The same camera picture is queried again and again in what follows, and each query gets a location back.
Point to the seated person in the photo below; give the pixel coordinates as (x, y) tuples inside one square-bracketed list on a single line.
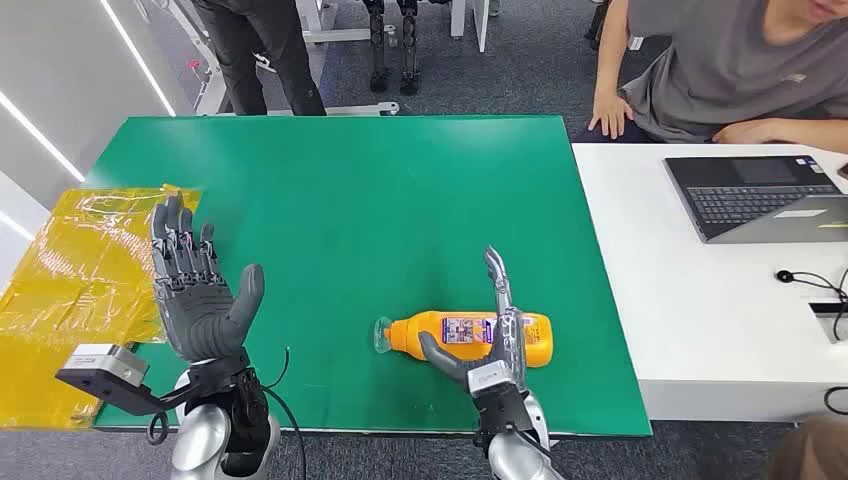
[(722, 66)]

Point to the orange plastic bottle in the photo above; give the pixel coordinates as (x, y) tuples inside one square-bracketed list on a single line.
[(424, 334)]

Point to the black robot leg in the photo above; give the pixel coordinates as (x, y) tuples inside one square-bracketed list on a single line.
[(409, 46), (378, 46)]

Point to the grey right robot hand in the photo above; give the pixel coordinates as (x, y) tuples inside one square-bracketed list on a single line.
[(510, 344)]

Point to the brown rounded object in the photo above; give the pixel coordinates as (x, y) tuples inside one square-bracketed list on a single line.
[(811, 454)]

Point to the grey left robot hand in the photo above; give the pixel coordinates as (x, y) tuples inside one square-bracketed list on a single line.
[(199, 311)]

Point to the white desk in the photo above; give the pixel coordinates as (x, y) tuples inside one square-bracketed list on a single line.
[(689, 311)]

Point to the standing person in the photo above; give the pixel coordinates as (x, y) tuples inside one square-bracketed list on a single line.
[(278, 46)]

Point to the white metal stand frame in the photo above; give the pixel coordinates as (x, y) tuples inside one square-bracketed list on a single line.
[(212, 86)]

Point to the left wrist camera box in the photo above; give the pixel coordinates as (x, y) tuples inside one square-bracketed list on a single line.
[(106, 364)]

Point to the seated person's left hand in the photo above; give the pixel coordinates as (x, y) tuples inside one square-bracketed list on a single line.
[(738, 132)]

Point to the dark phone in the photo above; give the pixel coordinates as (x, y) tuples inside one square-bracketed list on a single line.
[(843, 171)]

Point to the dark grey laptop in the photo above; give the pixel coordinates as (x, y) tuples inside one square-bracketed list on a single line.
[(748, 199)]

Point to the seated person's hand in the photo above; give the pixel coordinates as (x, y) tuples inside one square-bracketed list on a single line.
[(738, 132), (609, 114)]

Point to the seated person's right forearm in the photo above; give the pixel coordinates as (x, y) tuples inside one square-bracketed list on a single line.
[(611, 46)]

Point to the seated person's left forearm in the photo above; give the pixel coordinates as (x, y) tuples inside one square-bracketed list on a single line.
[(808, 134)]

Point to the seated person's right hand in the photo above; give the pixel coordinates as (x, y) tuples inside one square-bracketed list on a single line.
[(609, 114)]

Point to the green table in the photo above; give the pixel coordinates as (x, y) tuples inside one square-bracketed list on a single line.
[(371, 212)]

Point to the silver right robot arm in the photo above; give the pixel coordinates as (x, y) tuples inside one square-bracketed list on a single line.
[(513, 460)]

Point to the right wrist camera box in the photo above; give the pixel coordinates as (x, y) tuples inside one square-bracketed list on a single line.
[(489, 381)]

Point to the yellow taped cardboard box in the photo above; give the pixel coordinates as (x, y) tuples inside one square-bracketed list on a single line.
[(73, 265)]

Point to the white table frame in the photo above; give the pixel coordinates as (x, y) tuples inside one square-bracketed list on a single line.
[(478, 23)]

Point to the grey desk device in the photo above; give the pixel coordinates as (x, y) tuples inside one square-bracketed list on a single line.
[(831, 309)]

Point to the small red clip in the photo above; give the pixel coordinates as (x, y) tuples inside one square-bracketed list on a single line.
[(193, 65)]

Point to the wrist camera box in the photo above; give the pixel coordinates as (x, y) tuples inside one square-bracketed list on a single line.
[(106, 364), (489, 381)]

